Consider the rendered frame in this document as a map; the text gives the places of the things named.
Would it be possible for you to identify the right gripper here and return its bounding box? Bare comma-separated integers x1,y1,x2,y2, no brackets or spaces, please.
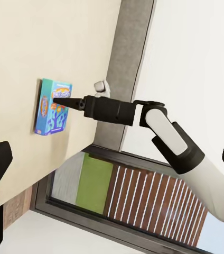
53,95,122,124

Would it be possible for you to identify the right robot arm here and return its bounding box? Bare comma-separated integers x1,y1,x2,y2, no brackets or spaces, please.
53,80,224,222

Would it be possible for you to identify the board game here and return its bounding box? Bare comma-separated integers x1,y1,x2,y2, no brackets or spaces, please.
35,78,73,136

